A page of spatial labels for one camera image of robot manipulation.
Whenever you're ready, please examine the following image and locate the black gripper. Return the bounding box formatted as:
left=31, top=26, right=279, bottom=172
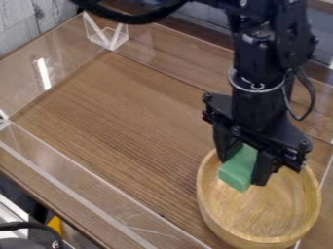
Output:
left=203, top=89, right=312, bottom=186

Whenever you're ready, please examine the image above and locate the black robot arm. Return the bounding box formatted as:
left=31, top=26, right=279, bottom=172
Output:
left=196, top=0, right=318, bottom=186

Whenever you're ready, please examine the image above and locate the brown wooden bowl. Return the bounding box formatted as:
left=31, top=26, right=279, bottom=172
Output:
left=197, top=152, right=323, bottom=249

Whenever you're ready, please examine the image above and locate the clear acrylic enclosure wall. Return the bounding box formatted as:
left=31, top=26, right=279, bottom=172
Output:
left=0, top=15, right=333, bottom=249

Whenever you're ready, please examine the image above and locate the black cable lower left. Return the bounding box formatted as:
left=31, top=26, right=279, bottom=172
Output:
left=0, top=221, right=66, bottom=249

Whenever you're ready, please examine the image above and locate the clear acrylic corner bracket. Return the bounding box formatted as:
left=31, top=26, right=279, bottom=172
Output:
left=82, top=12, right=129, bottom=51

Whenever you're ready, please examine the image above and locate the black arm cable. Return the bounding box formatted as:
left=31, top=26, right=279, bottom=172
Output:
left=282, top=66, right=318, bottom=123

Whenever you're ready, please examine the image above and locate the yellow black device lower left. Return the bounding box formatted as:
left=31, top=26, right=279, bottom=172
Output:
left=25, top=213, right=89, bottom=249

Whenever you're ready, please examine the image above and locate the green rectangular block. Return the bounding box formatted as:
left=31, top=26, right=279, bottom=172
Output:
left=219, top=145, right=259, bottom=193

